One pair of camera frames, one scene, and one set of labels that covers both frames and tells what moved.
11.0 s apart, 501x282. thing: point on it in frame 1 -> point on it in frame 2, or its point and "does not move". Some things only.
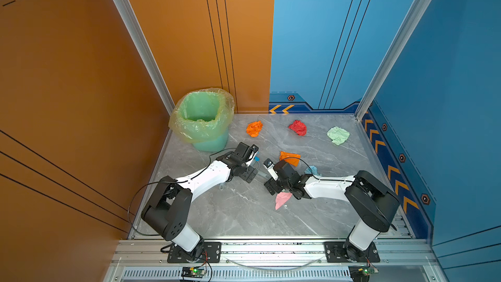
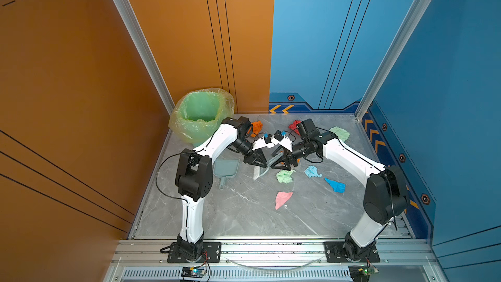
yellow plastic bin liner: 202,114 does not move
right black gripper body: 276,186 -> 300,150
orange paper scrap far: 254,128 does not move
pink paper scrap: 281,198 does not move
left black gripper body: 247,172 -> 245,147
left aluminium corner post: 120,0 does not move
